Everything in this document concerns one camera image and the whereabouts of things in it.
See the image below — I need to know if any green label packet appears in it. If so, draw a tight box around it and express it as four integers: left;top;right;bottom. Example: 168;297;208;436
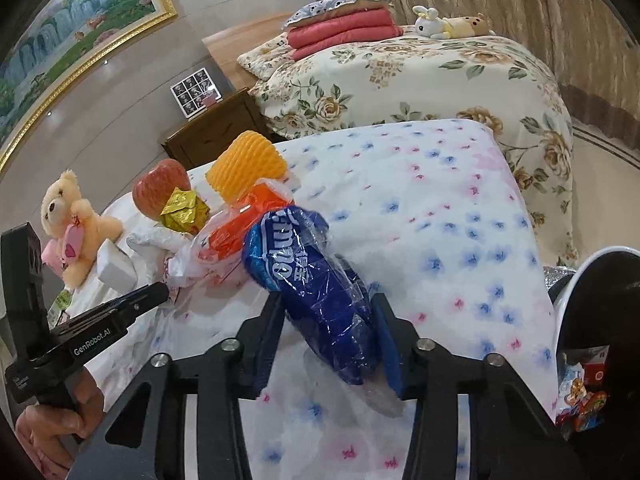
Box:
50;287;73;318

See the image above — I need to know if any white plastic bag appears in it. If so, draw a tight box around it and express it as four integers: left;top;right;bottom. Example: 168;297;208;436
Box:
126;220;201;261

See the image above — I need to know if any wooden headboard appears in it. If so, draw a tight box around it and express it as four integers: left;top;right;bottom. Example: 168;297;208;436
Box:
201;12;293;93

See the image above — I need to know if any beige patterned curtain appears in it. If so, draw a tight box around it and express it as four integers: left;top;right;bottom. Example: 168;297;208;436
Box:
305;0;640;126

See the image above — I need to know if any person's left hand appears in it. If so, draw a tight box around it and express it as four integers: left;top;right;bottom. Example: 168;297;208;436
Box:
15;375;106;471

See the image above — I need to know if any framed landscape painting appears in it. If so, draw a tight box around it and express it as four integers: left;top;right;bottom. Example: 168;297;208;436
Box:
0;0;178;173

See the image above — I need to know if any photo collage frame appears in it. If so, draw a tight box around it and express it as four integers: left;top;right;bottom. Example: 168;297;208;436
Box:
171;67;223;120

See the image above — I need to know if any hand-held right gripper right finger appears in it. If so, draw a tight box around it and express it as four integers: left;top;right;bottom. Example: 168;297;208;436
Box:
370;292;591;480

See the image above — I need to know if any white rabbit plush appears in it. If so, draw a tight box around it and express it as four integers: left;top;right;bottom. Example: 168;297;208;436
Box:
412;5;451;38

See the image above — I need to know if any blue frilled pillow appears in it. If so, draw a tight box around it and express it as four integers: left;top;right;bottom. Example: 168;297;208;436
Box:
284;0;393;28

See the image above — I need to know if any gold foil wrapper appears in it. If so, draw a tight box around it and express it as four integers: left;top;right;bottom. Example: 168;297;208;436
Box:
160;187;210;235

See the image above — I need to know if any white foam block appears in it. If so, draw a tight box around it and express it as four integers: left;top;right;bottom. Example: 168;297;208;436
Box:
95;240;141;286

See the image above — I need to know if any folded red blanket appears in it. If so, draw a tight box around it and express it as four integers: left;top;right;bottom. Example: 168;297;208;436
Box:
287;8;405;62

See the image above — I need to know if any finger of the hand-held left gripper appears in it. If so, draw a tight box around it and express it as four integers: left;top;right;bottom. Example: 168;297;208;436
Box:
102;281;171;321

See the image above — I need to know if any yellow foam fruit net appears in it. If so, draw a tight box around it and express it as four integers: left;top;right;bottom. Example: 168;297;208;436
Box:
205;131;288;206

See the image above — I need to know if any orange packet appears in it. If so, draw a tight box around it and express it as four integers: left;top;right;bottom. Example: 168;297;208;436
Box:
167;184;296;286

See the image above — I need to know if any floral bed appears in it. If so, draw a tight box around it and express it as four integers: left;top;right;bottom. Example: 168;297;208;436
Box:
247;25;576;266

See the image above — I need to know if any blue plastic packet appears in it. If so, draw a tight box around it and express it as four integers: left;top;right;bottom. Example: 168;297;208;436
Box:
241;205;401;416

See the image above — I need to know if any black bin liner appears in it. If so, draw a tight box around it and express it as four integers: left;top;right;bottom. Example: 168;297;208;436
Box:
555;255;640;480

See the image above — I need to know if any red apple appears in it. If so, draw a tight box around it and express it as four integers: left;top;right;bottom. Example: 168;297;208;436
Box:
132;159;191;221

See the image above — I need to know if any beige teddy bear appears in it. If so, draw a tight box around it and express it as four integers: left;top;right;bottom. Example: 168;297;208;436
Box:
40;170;124;291

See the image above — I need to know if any white round trash bin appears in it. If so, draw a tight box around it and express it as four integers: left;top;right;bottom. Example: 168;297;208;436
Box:
547;246;640;480

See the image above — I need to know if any colourful foil wrapper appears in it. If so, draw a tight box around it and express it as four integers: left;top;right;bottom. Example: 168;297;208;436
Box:
557;360;608;433

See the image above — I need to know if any wooden nightstand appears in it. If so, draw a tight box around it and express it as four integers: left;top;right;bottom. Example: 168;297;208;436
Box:
162;87;273;171

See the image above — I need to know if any floral pillow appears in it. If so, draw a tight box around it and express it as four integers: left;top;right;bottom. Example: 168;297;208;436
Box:
236;35;293;81

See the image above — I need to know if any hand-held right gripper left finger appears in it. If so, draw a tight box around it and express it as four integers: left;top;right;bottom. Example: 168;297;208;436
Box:
75;292;287;480

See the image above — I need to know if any flower print blanket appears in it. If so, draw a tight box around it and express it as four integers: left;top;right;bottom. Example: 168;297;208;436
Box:
65;119;561;480

